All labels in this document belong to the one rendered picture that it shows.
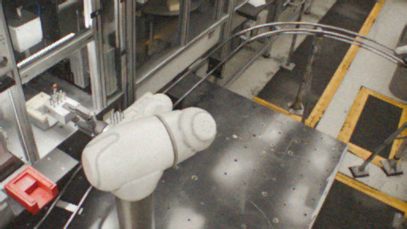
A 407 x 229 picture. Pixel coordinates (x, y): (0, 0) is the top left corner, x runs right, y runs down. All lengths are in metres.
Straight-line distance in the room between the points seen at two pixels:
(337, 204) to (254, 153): 1.01
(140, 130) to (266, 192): 1.11
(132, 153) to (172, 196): 0.97
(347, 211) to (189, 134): 2.10
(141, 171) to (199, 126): 0.16
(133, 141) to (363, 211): 2.26
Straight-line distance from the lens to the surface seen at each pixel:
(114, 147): 0.87
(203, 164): 1.95
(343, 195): 2.95
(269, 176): 1.97
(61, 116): 1.66
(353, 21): 5.34
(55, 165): 1.67
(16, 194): 1.54
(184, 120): 0.91
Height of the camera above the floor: 2.14
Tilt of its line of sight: 42 degrees down
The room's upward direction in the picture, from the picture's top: 7 degrees clockwise
